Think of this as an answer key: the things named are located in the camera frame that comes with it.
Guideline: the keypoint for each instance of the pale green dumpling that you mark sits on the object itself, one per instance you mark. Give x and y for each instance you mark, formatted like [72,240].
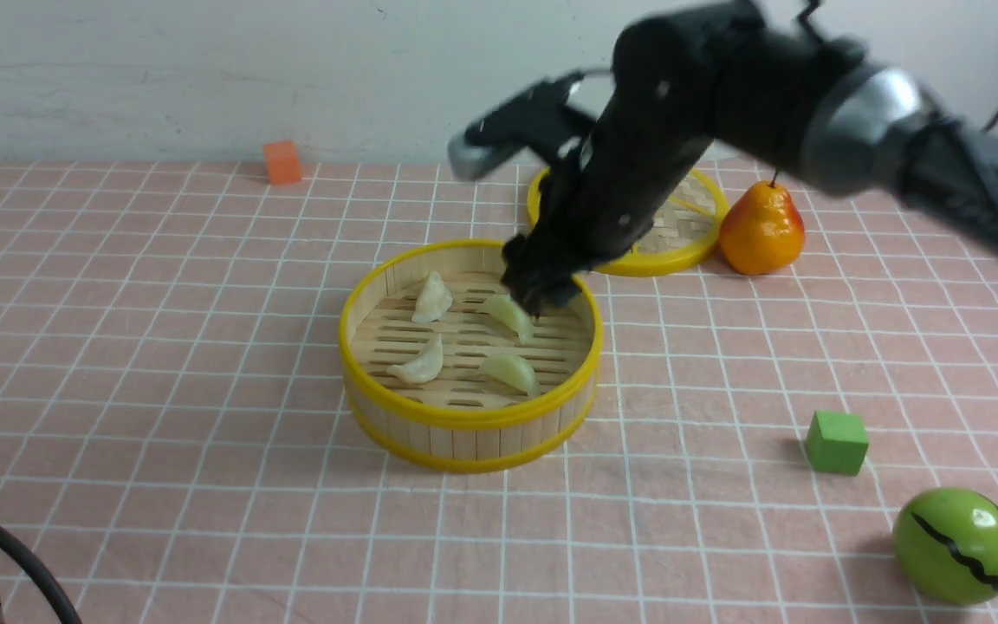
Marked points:
[504,310]
[513,371]

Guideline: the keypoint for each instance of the orange toy pear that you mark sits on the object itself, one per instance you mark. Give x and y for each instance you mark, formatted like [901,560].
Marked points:
[763,232]

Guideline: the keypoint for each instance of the white dumpling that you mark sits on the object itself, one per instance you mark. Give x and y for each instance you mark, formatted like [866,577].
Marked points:
[426,365]
[433,300]

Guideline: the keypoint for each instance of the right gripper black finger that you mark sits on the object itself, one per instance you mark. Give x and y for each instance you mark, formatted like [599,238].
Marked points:
[538,296]

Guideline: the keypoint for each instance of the pale green dumpling bottom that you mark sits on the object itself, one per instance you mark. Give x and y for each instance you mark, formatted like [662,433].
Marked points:
[513,371]

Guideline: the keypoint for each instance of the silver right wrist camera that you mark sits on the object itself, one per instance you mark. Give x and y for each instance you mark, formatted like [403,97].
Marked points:
[539,118]

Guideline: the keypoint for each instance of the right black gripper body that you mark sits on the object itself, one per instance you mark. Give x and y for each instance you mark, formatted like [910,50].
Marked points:
[592,214]

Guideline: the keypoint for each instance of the yellow bamboo steamer lid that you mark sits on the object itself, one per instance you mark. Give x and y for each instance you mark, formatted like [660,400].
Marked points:
[684,233]

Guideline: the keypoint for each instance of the pink checked tablecloth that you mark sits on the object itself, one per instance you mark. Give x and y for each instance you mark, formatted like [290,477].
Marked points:
[175,445]

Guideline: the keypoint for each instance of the yellow bamboo steamer tray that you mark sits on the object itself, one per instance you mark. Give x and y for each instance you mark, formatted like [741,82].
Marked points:
[462,421]

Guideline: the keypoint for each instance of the green toy watermelon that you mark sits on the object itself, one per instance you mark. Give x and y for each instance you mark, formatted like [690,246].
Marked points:
[945,540]

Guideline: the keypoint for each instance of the green foam cube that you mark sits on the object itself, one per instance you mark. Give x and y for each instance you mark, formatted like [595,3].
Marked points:
[837,443]

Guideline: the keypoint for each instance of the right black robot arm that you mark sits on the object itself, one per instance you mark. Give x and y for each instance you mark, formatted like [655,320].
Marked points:
[813,108]

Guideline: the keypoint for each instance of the orange foam cube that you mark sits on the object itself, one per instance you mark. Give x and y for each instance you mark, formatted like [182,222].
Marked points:
[282,162]

